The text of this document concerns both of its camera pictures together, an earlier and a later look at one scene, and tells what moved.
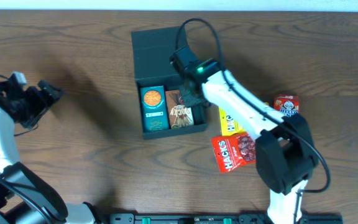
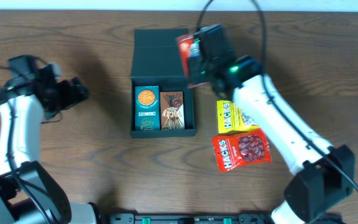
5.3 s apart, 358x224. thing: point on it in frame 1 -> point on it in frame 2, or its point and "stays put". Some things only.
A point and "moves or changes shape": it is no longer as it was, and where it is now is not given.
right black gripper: x=188 y=101 -> x=194 y=76
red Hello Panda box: x=288 y=105 -> x=189 y=46
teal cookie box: x=154 y=109 moves or changes shape
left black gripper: x=41 y=106 -> x=68 y=100
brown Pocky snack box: x=179 y=115 moves or changes shape
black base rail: x=215 y=218 stays put
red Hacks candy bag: x=232 y=152 stays put
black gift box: x=162 y=111 moves or changes shape
